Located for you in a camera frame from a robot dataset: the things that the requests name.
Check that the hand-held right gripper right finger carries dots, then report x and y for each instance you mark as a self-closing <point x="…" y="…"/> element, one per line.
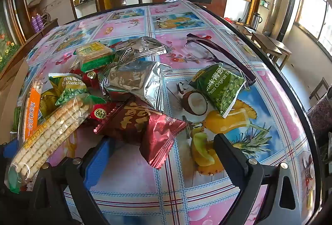
<point x="228" y="155"/>

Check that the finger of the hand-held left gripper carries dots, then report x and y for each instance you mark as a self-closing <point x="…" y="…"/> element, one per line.
<point x="7" y="147"/>

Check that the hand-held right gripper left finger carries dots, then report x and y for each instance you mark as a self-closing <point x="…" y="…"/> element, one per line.
<point x="99" y="160"/>

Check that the clear wafer stick packet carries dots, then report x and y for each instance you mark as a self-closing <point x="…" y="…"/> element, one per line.
<point x="44" y="142"/>

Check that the orange label biscuit packet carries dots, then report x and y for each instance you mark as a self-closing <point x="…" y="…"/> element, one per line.
<point x="32" y="108"/>

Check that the brown cardboard box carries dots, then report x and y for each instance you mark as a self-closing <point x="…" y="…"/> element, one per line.
<point x="10" y="90"/>

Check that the yellow green snack packet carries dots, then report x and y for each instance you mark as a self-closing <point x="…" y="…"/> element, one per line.
<point x="46" y="103"/>

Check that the red metallic snack packet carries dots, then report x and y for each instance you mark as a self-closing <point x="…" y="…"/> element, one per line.
<point x="160" y="139"/>

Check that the dark red packet gold print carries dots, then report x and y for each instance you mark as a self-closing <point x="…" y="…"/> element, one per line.
<point x="127" y="121"/>

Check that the green pea packet yellow band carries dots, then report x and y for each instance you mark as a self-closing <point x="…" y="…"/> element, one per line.
<point x="70" y="87"/>

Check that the large silver foil packet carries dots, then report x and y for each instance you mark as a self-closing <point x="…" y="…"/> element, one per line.
<point x="132" y="82"/>

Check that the green yellow cracker packet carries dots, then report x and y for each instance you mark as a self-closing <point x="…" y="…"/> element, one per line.
<point x="94" y="55"/>

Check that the small wooden stool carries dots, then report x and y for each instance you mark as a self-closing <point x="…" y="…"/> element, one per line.
<point x="320" y="90"/>

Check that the wooden side table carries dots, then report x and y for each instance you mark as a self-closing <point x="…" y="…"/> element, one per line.
<point x="269" y="44"/>

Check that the small silver foil packet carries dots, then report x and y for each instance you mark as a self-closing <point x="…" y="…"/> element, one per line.
<point x="141" y="47"/>

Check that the low wooden cabinet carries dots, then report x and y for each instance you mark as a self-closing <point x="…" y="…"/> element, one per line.
<point x="49" y="24"/>

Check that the steel electric kettle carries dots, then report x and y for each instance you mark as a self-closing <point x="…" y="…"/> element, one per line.
<point x="255" y="20"/>

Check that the fruit print tablecloth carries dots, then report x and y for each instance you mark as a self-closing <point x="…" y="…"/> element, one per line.
<point x="181" y="20"/>

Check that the standing air conditioner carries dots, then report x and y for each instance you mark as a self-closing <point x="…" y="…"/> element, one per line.
<point x="284" y="12"/>

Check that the flower wall mural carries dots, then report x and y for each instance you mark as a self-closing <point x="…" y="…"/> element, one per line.
<point x="6" y="43"/>

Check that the purple frame eyeglasses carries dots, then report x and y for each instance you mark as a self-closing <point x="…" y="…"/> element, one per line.
<point x="220" y="51"/>

